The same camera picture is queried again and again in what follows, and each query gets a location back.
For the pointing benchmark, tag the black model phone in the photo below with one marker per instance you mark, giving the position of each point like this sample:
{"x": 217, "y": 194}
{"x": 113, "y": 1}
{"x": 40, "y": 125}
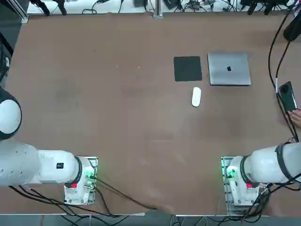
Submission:
{"x": 290, "y": 100}

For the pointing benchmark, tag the white computer mouse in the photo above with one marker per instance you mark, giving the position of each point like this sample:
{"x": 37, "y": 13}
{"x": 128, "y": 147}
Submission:
{"x": 196, "y": 96}

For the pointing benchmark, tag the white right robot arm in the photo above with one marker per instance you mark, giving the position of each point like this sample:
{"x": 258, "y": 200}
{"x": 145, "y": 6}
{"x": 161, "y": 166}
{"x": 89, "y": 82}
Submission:
{"x": 263, "y": 164}

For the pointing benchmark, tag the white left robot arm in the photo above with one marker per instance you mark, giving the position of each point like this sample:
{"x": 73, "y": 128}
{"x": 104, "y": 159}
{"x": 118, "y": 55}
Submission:
{"x": 23, "y": 164}

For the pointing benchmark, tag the grey closed laptop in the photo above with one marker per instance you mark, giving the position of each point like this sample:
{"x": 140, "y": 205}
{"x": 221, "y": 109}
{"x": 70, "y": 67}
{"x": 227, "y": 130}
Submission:
{"x": 221, "y": 70}

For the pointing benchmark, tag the black mouse pad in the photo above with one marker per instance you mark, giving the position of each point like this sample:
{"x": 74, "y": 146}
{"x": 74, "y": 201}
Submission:
{"x": 187, "y": 68}

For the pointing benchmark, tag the black cylindrical object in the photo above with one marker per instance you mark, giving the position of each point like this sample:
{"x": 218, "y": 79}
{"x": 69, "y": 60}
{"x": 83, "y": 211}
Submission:
{"x": 292, "y": 29}

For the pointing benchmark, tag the black tripod leg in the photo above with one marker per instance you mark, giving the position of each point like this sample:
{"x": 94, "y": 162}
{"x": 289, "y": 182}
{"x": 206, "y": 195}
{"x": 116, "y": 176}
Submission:
{"x": 43, "y": 8}
{"x": 251, "y": 8}
{"x": 269, "y": 8}
{"x": 61, "y": 8}

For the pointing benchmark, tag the black orange usb hub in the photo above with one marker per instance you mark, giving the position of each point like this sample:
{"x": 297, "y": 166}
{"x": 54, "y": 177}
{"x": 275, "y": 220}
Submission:
{"x": 194, "y": 4}

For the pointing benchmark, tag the long black power brick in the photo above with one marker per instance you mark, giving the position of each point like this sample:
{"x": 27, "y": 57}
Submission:
{"x": 172, "y": 4}

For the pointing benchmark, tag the small black power adapter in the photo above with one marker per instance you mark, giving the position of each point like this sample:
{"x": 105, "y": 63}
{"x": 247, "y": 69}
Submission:
{"x": 140, "y": 2}

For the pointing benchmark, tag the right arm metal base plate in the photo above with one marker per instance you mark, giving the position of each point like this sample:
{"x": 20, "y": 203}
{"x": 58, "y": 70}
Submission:
{"x": 228, "y": 210}

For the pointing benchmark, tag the aluminium frame post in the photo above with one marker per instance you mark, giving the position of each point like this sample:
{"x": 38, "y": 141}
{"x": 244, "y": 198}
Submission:
{"x": 158, "y": 9}

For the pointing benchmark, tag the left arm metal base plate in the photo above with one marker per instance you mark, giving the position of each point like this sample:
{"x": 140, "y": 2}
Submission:
{"x": 94, "y": 162}

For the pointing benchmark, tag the aluminium frame profile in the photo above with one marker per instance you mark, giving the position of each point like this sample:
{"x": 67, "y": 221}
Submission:
{"x": 20, "y": 11}

